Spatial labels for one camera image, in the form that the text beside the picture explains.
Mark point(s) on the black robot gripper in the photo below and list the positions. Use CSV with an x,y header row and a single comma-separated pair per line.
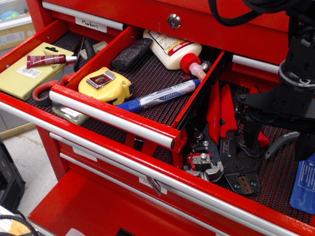
x,y
291,109

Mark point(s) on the red glue tube white cap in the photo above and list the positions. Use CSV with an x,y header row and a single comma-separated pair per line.
x,y
35,61

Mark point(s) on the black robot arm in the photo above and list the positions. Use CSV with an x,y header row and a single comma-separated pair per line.
x,y
298,69

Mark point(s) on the white glue bottle red cap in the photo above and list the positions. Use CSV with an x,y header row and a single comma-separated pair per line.
x,y
176,53

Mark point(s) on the silver round drawer lock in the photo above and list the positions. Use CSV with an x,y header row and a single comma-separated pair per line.
x,y
174,21

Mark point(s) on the white paper pieces in drawer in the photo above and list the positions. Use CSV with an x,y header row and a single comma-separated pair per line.
x,y
96,48

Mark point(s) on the blue plastic pouch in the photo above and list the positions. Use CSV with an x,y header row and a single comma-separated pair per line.
x,y
303,194

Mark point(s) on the red metal tool chest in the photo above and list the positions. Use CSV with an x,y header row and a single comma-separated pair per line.
x,y
265,40

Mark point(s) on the blue white marker pen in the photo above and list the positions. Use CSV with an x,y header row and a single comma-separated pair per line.
x,y
161,96

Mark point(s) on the black foam block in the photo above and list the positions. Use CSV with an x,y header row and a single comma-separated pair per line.
x,y
125,59

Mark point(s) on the yellow tape measure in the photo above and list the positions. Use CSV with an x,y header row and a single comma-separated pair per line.
x,y
107,86

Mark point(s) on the clear small plastic box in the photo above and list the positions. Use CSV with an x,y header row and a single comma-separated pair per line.
x,y
70,114

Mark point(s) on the white markers label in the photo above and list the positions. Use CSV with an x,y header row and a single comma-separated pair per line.
x,y
90,24

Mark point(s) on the yellow flat plastic case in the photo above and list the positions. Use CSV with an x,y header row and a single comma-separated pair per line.
x,y
19,81

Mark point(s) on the black crate on floor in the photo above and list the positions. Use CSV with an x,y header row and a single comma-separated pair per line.
x,y
12,185

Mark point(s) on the cardboard box in background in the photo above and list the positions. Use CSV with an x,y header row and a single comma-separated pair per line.
x,y
12,37

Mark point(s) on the grey handled small pliers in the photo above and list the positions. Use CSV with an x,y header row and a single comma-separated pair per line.
x,y
280,142

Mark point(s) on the red handled crimping pliers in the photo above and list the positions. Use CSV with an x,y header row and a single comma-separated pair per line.
x,y
239,162

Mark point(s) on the red handled wire stripper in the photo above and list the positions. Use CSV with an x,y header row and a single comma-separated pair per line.
x,y
202,158

